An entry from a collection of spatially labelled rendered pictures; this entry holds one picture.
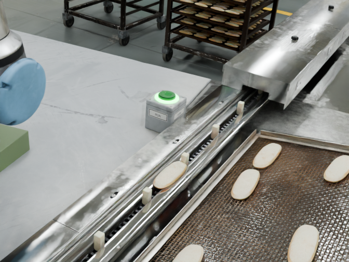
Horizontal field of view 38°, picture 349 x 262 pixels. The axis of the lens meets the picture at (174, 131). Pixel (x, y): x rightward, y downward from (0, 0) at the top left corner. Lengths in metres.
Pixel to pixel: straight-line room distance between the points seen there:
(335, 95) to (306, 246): 0.79
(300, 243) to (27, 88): 0.49
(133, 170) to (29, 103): 0.24
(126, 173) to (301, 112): 0.57
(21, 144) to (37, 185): 0.11
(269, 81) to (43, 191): 0.61
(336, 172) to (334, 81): 0.68
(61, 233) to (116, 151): 0.32
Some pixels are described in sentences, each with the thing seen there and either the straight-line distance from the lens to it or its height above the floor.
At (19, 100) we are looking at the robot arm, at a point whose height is 1.03.
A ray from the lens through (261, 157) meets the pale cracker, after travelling 0.96.
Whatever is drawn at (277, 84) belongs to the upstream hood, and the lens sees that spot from 1.26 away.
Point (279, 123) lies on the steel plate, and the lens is 1.27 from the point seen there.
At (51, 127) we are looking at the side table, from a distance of 1.18.
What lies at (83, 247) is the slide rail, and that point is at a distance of 0.83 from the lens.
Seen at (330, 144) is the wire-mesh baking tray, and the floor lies 0.92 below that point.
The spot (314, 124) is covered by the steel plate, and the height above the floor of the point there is 0.82.
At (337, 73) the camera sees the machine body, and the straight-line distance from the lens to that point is 1.64.
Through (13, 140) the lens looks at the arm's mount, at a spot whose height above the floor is 0.87.
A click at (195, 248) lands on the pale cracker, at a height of 0.91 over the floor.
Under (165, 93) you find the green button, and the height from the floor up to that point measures 0.91.
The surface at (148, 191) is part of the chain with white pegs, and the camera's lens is 0.90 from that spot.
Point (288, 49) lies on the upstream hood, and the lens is 1.46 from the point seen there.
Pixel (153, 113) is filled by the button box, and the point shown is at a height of 0.87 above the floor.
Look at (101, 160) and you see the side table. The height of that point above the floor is 0.82.
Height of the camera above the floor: 1.43
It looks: 31 degrees down
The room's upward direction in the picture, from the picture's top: 5 degrees clockwise
